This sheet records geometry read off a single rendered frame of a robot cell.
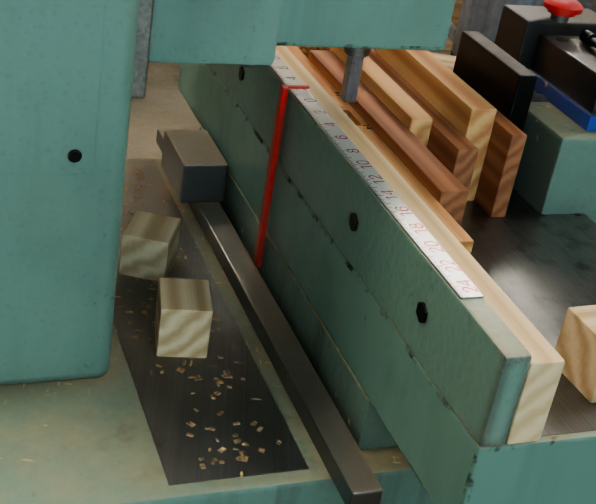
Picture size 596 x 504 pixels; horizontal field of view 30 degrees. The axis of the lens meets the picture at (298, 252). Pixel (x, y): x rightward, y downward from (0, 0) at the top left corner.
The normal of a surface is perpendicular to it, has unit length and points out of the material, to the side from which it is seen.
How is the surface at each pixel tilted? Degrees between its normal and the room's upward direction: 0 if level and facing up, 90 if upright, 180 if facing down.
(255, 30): 90
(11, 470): 0
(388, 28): 90
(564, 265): 0
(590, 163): 90
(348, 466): 0
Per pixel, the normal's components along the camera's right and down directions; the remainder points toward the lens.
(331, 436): 0.15, -0.86
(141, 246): -0.13, 0.47
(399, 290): -0.93, 0.04
